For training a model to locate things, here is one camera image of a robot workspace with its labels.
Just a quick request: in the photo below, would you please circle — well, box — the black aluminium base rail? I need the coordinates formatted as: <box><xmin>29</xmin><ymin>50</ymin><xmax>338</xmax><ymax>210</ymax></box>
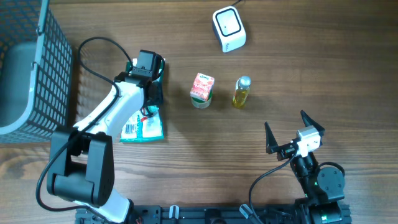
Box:
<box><xmin>74</xmin><ymin>203</ymin><xmax>353</xmax><ymax>224</ymax></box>

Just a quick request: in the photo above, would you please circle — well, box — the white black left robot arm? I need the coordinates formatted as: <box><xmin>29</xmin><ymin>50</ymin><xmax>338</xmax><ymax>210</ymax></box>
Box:
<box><xmin>41</xmin><ymin>72</ymin><xmax>162</xmax><ymax>223</ymax></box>

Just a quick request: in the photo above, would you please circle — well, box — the red white juice carton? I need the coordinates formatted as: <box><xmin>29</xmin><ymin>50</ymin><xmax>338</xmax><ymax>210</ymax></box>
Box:
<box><xmin>190</xmin><ymin>73</ymin><xmax>215</xmax><ymax>101</ymax></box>

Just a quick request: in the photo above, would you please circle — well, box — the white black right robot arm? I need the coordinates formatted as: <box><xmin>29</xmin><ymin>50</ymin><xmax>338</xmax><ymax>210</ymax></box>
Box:
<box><xmin>264</xmin><ymin>111</ymin><xmax>345</xmax><ymax>223</ymax></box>

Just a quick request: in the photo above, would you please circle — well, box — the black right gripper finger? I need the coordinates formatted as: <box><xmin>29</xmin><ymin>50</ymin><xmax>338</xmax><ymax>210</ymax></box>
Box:
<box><xmin>264</xmin><ymin>122</ymin><xmax>279</xmax><ymax>154</ymax></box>
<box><xmin>300</xmin><ymin>110</ymin><xmax>325</xmax><ymax>136</ymax></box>

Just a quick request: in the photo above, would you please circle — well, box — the green 3M sponge package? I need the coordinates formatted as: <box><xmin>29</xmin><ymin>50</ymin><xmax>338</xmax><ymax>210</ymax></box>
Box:
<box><xmin>119</xmin><ymin>59</ymin><xmax>165</xmax><ymax>144</ymax></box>

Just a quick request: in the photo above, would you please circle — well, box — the green lid round container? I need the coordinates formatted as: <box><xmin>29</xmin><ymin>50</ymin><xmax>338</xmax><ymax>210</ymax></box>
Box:
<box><xmin>190</xmin><ymin>91</ymin><xmax>213</xmax><ymax>109</ymax></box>

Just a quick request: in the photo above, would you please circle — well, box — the grey plastic mesh basket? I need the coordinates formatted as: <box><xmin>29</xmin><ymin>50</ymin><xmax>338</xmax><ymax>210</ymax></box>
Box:
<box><xmin>1</xmin><ymin>0</ymin><xmax>73</xmax><ymax>144</ymax></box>

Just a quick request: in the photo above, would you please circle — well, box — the black left camera cable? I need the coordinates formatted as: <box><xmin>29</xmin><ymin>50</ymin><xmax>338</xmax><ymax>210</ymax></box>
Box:
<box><xmin>35</xmin><ymin>36</ymin><xmax>134</xmax><ymax>213</ymax></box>

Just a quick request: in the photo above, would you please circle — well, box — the yellow oil bottle silver cap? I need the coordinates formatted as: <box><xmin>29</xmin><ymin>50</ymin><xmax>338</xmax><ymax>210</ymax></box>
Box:
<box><xmin>232</xmin><ymin>76</ymin><xmax>251</xmax><ymax>109</ymax></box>

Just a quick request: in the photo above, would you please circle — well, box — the white barcode scanner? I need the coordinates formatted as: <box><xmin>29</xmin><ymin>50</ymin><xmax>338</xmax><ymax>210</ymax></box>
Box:
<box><xmin>212</xmin><ymin>6</ymin><xmax>246</xmax><ymax>53</ymax></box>

